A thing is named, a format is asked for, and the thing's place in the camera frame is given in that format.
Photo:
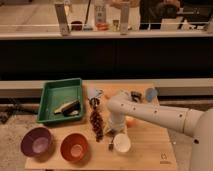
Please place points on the orange-red bowl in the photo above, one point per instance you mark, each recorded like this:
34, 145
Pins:
74, 147

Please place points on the light blue cup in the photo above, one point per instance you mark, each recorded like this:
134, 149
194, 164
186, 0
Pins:
150, 94

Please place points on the bunch of dark grapes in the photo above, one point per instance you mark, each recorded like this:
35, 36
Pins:
97, 124

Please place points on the orange ball fruit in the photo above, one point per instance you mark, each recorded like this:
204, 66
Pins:
130, 121

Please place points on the person in background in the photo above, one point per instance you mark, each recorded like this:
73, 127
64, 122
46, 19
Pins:
153, 11

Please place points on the purple bowl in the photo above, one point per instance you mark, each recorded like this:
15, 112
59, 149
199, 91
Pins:
36, 142

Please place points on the green plastic tray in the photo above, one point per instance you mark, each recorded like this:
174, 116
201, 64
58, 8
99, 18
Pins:
57, 93

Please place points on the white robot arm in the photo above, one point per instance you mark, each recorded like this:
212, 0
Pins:
194, 123

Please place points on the wooden board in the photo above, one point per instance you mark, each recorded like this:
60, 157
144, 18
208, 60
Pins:
151, 149

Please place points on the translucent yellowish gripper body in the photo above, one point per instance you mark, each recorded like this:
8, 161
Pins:
118, 126

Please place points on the white cup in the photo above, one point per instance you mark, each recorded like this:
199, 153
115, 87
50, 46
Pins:
122, 143

